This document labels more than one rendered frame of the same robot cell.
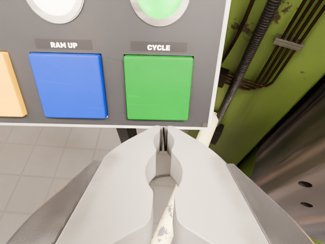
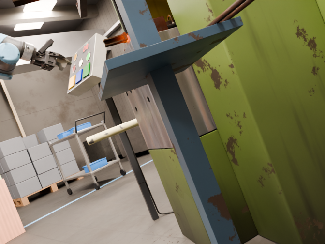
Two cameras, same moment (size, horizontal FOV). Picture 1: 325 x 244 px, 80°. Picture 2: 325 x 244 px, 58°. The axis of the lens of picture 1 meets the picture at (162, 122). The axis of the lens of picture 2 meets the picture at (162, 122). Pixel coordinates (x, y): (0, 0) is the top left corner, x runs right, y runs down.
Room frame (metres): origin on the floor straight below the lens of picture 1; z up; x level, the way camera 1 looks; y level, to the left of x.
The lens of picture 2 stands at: (-0.79, -1.48, 0.60)
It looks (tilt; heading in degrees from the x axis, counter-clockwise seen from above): 1 degrees down; 48
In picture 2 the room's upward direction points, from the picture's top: 22 degrees counter-clockwise
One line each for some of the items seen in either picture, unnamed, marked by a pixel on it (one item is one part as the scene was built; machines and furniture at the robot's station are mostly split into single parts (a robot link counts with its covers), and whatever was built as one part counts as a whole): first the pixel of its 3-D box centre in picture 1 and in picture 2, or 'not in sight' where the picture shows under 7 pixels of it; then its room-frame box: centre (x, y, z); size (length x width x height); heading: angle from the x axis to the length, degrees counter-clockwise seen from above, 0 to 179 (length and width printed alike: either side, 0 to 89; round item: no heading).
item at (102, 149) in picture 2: not in sight; (112, 145); (3.08, 4.77, 0.35); 1.05 x 0.84 x 0.71; 178
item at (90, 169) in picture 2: not in sight; (86, 154); (1.24, 2.55, 0.48); 1.02 x 0.59 x 0.96; 98
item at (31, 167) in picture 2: not in sight; (37, 164); (1.30, 4.84, 0.62); 1.25 x 0.83 x 1.23; 179
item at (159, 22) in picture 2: not in sight; (150, 30); (0.11, -0.62, 0.95); 0.12 x 0.09 x 0.07; 156
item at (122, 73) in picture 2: not in sight; (156, 67); (-0.24, -0.93, 0.73); 0.40 x 0.30 x 0.02; 62
